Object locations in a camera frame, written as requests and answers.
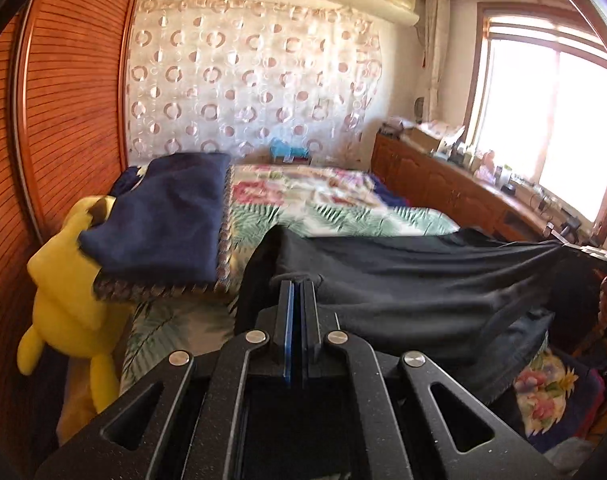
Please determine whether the small black tripod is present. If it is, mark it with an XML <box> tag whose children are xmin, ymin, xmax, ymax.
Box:
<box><xmin>548</xmin><ymin>215</ymin><xmax>583</xmax><ymax>243</ymax></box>

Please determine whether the black printed t-shirt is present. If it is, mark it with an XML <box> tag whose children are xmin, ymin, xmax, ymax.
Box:
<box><xmin>233</xmin><ymin>225</ymin><xmax>607</xmax><ymax>407</ymax></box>

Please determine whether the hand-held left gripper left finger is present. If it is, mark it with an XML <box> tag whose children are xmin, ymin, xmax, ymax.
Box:
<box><xmin>33</xmin><ymin>280</ymin><xmax>295</xmax><ymax>480</ymax></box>

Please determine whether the navy floral blanket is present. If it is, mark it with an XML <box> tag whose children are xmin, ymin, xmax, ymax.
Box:
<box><xmin>507</xmin><ymin>347</ymin><xmax>607</xmax><ymax>439</ymax></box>

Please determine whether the wooden louvred wardrobe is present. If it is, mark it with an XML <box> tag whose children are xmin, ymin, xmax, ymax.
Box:
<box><xmin>0</xmin><ymin>0</ymin><xmax>150</xmax><ymax>411</ymax></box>

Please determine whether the wooden framed window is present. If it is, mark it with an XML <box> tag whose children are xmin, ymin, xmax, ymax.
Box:
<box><xmin>462</xmin><ymin>1</ymin><xmax>607</xmax><ymax>233</ymax></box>

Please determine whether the cardboard box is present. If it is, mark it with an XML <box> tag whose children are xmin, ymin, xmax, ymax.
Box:
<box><xmin>405</xmin><ymin>127</ymin><xmax>443</xmax><ymax>154</ymax></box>

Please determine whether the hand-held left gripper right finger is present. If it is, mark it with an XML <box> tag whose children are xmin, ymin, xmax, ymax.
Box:
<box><xmin>302</xmin><ymin>280</ymin><xmax>579</xmax><ymax>480</ymax></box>

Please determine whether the white window curtain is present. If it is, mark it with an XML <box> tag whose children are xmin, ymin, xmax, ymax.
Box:
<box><xmin>422</xmin><ymin>0</ymin><xmax>450</xmax><ymax>127</ymax></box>

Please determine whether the leaf print bed sheet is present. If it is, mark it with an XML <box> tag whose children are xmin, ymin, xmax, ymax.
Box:
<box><xmin>120</xmin><ymin>195</ymin><xmax>463</xmax><ymax>397</ymax></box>

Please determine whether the yellow plush toy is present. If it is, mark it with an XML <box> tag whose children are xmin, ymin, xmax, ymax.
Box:
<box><xmin>16</xmin><ymin>195</ymin><xmax>135</xmax><ymax>414</ymax></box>

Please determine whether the pink figurine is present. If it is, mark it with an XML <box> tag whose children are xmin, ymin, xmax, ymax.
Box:
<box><xmin>476</xmin><ymin>150</ymin><xmax>500</xmax><ymax>184</ymax></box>

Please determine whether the wooden sideboard cabinet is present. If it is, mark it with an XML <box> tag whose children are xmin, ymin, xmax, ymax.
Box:
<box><xmin>371</xmin><ymin>131</ymin><xmax>584</xmax><ymax>247</ymax></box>

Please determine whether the circle pattern sheer curtain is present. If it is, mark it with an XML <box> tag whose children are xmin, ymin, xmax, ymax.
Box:
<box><xmin>126</xmin><ymin>0</ymin><xmax>383</xmax><ymax>167</ymax></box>

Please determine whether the blue plastic toy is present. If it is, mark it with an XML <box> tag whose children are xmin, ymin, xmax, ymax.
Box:
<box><xmin>269</xmin><ymin>138</ymin><xmax>310</xmax><ymax>164</ymax></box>

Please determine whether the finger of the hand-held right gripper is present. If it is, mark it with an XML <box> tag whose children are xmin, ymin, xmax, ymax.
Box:
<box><xmin>563</xmin><ymin>242</ymin><xmax>607</xmax><ymax>264</ymax></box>

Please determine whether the pink floral blanket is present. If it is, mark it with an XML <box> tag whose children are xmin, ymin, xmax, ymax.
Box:
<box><xmin>230</xmin><ymin>163</ymin><xmax>410</xmax><ymax>237</ymax></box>

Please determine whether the navy blue blanket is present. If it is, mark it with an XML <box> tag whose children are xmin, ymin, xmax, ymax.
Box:
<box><xmin>78</xmin><ymin>152</ymin><xmax>233</xmax><ymax>302</ymax></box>

